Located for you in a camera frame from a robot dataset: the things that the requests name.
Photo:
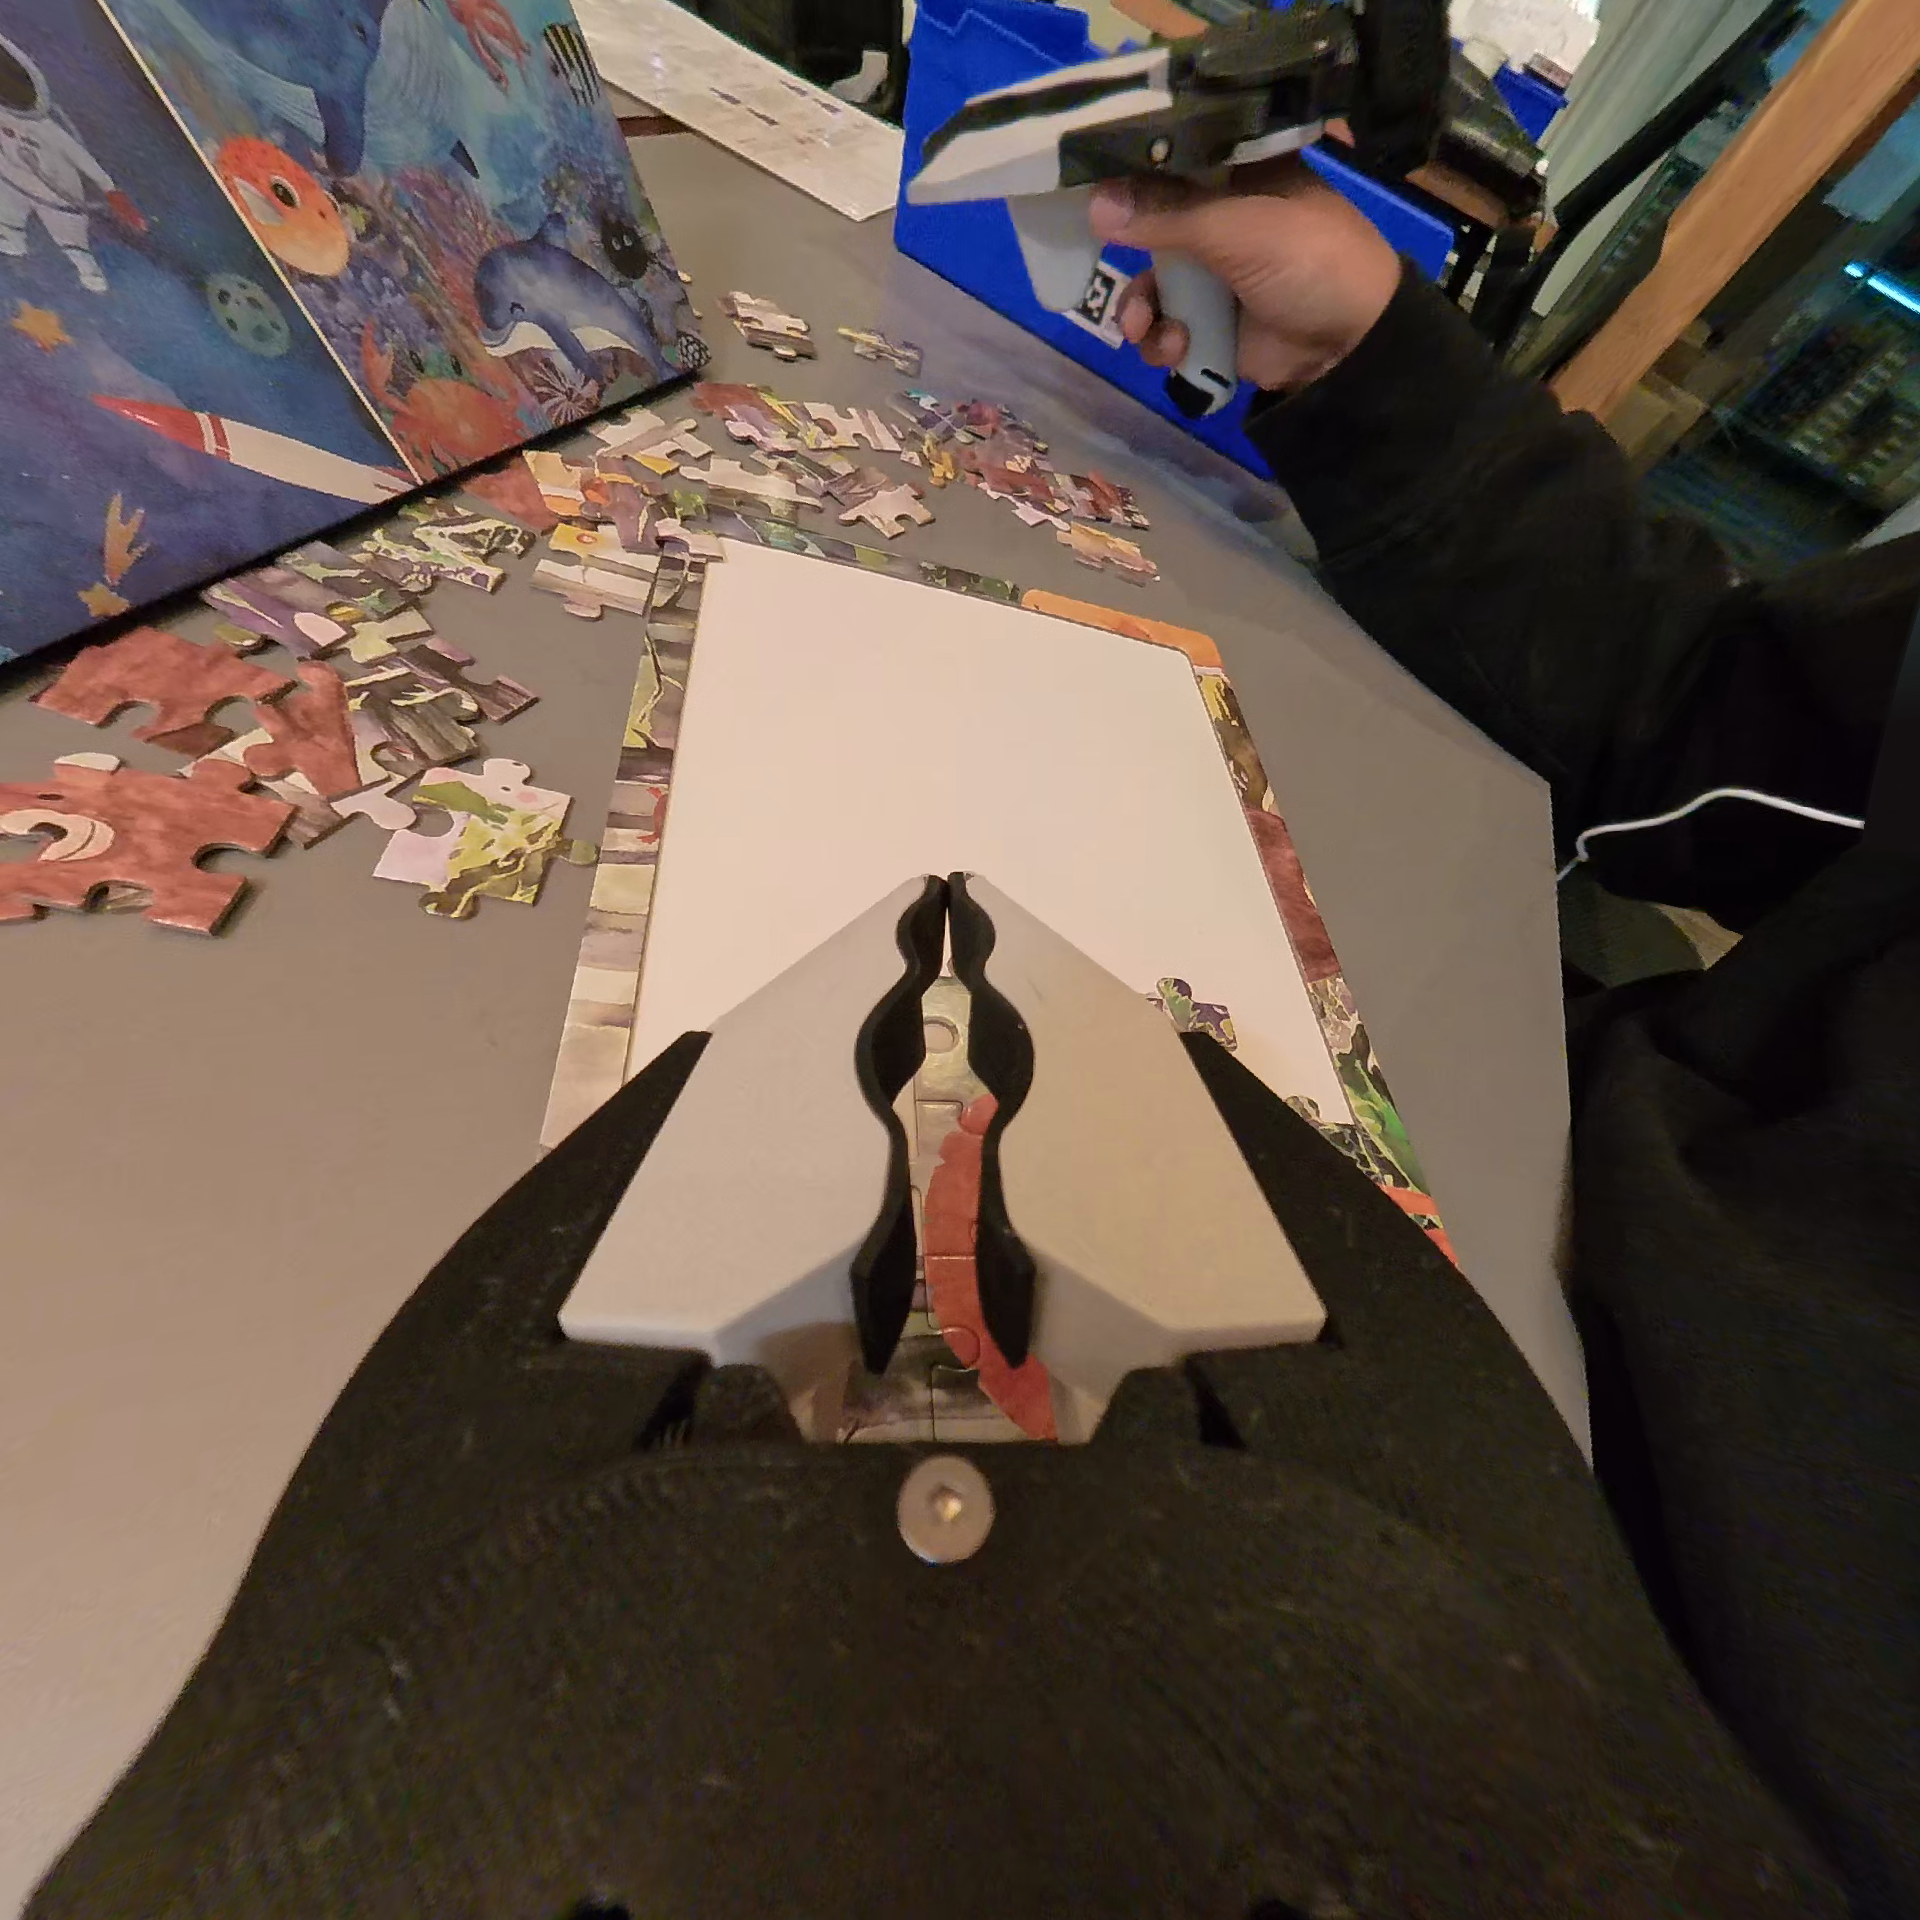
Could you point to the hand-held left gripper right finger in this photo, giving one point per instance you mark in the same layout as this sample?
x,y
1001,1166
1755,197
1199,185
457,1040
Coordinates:
x,y
1155,1200

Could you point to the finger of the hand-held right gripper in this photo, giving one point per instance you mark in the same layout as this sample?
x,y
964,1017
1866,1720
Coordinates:
x,y
1049,84
998,148

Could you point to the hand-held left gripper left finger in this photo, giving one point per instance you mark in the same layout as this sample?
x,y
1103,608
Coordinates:
x,y
736,1200

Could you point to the puzzle tray with printed frame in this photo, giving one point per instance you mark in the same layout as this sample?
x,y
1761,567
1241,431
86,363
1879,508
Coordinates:
x,y
931,781

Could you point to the pile of puzzle pieces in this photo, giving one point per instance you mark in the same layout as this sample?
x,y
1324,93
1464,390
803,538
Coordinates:
x,y
453,633

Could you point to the illustrated puzzle box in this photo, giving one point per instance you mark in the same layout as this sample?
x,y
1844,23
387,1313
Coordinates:
x,y
301,228

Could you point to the person's right forearm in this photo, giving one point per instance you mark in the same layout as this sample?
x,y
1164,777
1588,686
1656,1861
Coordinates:
x,y
1500,523

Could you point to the person's right hand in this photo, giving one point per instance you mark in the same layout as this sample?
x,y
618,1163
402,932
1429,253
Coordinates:
x,y
1273,262

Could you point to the blue bin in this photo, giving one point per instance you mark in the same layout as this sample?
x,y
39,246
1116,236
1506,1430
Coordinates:
x,y
1049,255

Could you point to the white paper sheet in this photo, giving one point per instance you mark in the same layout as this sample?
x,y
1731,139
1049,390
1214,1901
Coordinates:
x,y
750,88

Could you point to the background storage shelves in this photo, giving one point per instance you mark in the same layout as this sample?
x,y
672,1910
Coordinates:
x,y
1815,390

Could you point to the wooden post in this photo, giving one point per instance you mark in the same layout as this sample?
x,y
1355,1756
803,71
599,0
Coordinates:
x,y
1725,194

